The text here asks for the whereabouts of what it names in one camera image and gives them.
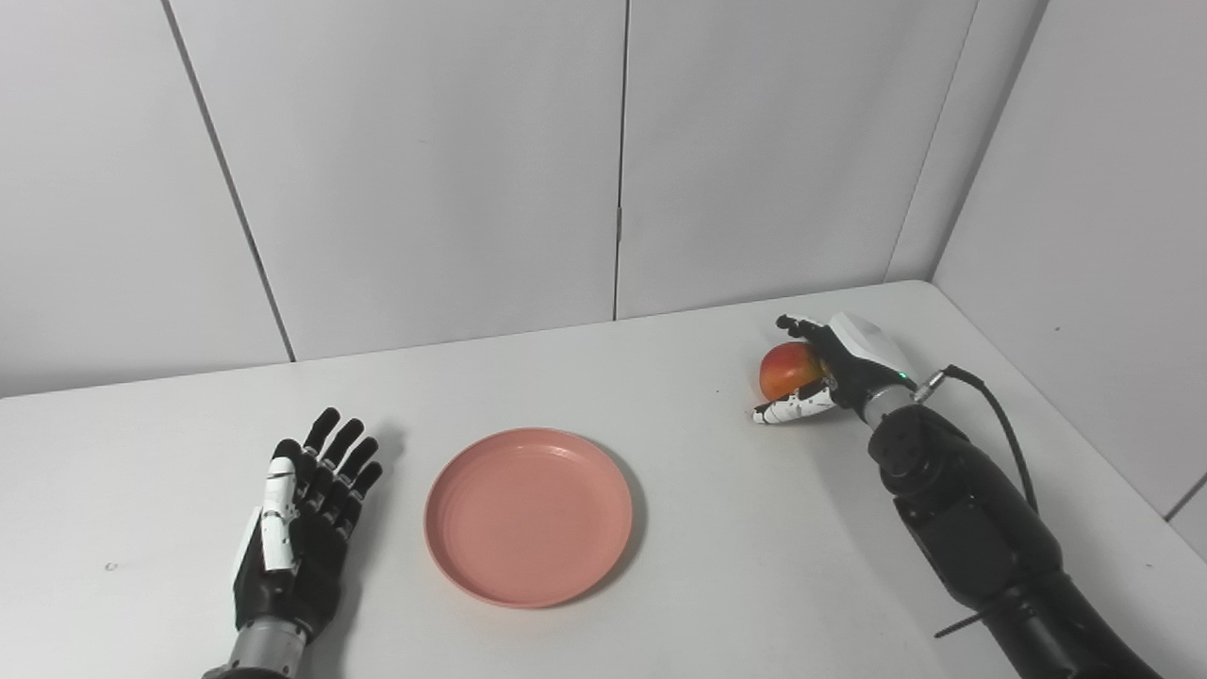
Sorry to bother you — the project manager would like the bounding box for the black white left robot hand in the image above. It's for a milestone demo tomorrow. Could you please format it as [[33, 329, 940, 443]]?
[[233, 407, 384, 647]]

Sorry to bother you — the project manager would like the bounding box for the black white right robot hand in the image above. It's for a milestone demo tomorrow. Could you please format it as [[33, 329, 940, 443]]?
[[752, 312, 918, 426]]

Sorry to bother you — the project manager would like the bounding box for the red yellow pomegranate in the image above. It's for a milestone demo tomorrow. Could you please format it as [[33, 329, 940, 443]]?
[[759, 341, 831, 402]]

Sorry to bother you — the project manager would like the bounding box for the pink round plate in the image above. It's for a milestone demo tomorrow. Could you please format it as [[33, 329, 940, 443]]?
[[423, 428, 635, 609]]

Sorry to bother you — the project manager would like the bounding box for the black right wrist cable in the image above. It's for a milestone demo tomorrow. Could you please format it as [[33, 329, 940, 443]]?
[[913, 365, 1040, 515]]

